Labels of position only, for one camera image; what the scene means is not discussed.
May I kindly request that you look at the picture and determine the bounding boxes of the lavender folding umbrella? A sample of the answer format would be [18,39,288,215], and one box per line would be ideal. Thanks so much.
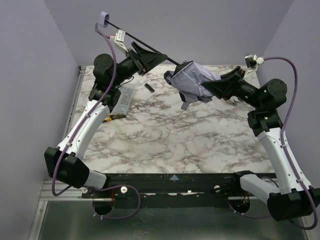
[95,11,214,111]

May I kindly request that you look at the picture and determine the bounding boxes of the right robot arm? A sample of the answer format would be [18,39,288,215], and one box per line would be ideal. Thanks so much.
[202,67,320,222]

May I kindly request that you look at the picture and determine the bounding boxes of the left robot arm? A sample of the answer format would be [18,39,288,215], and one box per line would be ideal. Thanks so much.
[44,42,168,189]

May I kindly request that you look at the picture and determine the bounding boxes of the black chip component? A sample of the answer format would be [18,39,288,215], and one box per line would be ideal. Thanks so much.
[144,83,155,93]

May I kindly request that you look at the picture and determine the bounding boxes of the clear plastic screw box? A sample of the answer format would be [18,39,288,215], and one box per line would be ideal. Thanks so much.
[111,83,135,115]

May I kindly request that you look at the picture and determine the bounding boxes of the yellow black pliers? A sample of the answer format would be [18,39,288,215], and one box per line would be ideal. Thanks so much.
[103,114,127,123]

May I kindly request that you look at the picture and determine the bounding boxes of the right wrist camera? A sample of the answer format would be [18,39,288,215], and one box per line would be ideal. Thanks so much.
[244,54,265,77]

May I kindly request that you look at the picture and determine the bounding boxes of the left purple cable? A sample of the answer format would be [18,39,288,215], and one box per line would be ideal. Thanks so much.
[51,22,141,221]

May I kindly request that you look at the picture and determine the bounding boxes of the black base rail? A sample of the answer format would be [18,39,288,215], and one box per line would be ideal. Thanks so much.
[82,173,256,213]

